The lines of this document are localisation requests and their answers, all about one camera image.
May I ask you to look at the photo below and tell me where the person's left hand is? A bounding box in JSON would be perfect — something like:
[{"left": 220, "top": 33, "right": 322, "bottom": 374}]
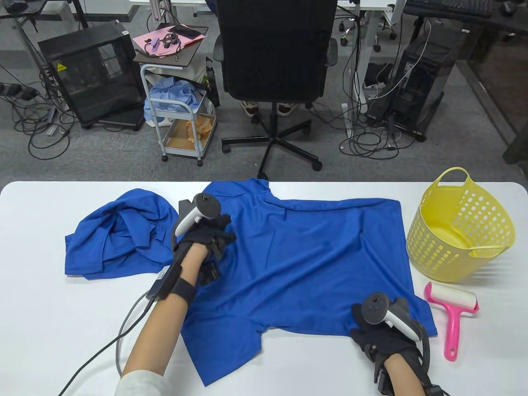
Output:
[{"left": 171, "top": 214, "right": 238, "bottom": 264}]

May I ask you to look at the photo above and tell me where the person's right hand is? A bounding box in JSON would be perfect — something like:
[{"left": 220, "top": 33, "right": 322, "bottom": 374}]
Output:
[{"left": 350, "top": 304, "right": 424, "bottom": 384}]

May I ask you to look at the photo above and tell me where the pink lint roller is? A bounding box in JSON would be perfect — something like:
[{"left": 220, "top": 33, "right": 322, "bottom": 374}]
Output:
[{"left": 425, "top": 282, "right": 480, "bottom": 362}]

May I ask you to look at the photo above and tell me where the blue t-shirt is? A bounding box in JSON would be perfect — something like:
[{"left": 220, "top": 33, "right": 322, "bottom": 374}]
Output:
[
  {"left": 65, "top": 188, "right": 180, "bottom": 280},
  {"left": 181, "top": 179, "right": 438, "bottom": 387}
]

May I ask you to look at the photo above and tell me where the person's left forearm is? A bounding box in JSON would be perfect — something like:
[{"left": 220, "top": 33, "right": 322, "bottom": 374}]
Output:
[{"left": 122, "top": 243, "right": 207, "bottom": 378}]

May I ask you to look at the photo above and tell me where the black and white controller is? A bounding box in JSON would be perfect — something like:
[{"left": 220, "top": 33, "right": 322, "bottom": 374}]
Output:
[
  {"left": 361, "top": 293, "right": 425, "bottom": 342},
  {"left": 175, "top": 193, "right": 221, "bottom": 238}
]

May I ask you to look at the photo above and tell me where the white rolling cart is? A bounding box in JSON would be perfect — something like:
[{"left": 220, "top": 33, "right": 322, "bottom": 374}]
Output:
[{"left": 140, "top": 62, "right": 217, "bottom": 167}]

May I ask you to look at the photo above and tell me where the yellow perforated plastic basket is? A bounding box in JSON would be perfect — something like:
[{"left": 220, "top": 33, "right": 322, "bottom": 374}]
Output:
[{"left": 406, "top": 167, "right": 517, "bottom": 283}]

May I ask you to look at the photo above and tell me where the orange cloth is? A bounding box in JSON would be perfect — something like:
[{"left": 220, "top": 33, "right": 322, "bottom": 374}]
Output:
[{"left": 186, "top": 115, "right": 216, "bottom": 145}]

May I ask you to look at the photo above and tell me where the light blue cloth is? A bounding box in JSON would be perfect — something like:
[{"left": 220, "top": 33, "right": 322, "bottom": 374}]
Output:
[{"left": 144, "top": 78, "right": 207, "bottom": 127}]

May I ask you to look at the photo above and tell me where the person's white left sleeve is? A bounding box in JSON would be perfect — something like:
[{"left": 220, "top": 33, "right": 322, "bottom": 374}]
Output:
[{"left": 115, "top": 369, "right": 173, "bottom": 396}]

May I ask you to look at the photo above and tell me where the black glass computer case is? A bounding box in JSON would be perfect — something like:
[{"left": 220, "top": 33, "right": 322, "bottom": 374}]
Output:
[{"left": 37, "top": 21, "right": 146, "bottom": 129}]

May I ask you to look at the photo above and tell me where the black square board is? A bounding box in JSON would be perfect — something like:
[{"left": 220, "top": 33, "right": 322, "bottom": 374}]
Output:
[{"left": 133, "top": 25, "right": 209, "bottom": 68}]

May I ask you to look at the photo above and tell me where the white power strip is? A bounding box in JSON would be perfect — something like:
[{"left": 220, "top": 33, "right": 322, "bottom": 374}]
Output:
[{"left": 342, "top": 103, "right": 354, "bottom": 139}]

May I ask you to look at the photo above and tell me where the black office chair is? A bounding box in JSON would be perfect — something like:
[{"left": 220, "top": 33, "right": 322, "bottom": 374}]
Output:
[{"left": 214, "top": 0, "right": 339, "bottom": 182}]

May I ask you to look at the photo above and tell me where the pink paper sheet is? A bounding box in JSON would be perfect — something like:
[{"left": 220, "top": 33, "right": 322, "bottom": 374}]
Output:
[{"left": 131, "top": 24, "right": 207, "bottom": 56}]

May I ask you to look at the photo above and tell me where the black power strip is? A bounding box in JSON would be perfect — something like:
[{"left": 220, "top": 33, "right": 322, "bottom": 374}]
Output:
[{"left": 0, "top": 82, "right": 38, "bottom": 101}]

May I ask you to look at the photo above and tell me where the white desk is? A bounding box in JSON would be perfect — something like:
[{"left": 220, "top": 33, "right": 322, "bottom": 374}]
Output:
[{"left": 129, "top": 0, "right": 394, "bottom": 139}]

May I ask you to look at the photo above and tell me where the black computer tower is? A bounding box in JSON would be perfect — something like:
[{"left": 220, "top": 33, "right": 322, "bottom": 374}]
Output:
[{"left": 366, "top": 19, "right": 469, "bottom": 143}]

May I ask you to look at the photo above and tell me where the black keyboard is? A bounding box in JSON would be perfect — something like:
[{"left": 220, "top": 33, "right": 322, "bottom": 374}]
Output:
[{"left": 406, "top": 0, "right": 493, "bottom": 18}]

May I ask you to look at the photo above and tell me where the black desk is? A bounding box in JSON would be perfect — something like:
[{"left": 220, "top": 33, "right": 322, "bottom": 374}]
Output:
[{"left": 402, "top": 0, "right": 528, "bottom": 165}]

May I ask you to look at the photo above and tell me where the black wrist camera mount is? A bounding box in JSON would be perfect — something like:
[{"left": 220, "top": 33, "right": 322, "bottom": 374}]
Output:
[
  {"left": 373, "top": 363, "right": 393, "bottom": 396},
  {"left": 198, "top": 260, "right": 223, "bottom": 286}
]

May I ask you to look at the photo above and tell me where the black wrist strap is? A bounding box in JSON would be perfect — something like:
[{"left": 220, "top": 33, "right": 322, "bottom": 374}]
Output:
[{"left": 167, "top": 278, "right": 198, "bottom": 306}]

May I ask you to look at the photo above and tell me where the grey cable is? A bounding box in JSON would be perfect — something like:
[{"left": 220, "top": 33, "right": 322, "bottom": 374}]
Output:
[{"left": 115, "top": 299, "right": 151, "bottom": 378}]

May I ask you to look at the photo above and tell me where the tangle of black floor cables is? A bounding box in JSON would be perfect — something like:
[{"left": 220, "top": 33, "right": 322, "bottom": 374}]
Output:
[
  {"left": 0, "top": 62, "right": 77, "bottom": 160},
  {"left": 339, "top": 16, "right": 417, "bottom": 159}
]

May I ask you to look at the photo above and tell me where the black cable bundle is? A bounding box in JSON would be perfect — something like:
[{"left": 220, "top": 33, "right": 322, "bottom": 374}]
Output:
[{"left": 159, "top": 32, "right": 183, "bottom": 55}]

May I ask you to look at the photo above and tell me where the aluminium frame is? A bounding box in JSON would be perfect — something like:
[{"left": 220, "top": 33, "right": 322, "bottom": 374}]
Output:
[{"left": 148, "top": 0, "right": 176, "bottom": 24}]

